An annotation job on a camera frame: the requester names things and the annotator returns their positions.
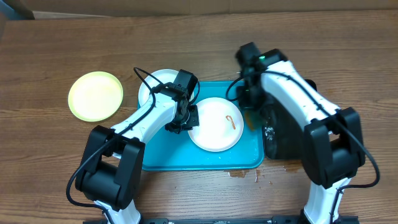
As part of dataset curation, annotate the yellow green sponge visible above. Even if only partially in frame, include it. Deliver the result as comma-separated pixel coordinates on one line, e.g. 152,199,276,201
244,110,261,131

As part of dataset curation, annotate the white plate with red stain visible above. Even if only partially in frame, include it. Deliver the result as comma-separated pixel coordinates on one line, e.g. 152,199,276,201
188,97,244,152

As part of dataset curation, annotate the yellow-green plate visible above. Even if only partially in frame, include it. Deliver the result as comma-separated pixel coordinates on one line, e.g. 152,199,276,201
68,71,124,122

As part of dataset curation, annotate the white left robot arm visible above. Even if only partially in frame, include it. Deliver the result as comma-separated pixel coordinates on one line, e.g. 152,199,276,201
66,83,199,223

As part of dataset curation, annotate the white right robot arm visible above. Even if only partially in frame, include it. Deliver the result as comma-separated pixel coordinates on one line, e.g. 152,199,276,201
236,44,365,223

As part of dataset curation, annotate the black plastic tray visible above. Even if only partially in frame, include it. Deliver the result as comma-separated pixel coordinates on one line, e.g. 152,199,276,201
259,76,315,160

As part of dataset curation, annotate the white plate with blue rim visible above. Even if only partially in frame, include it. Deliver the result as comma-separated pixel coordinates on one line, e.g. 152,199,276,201
134,67,193,107

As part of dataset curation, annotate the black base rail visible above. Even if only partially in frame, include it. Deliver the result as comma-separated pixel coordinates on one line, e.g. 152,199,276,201
83,215,360,224

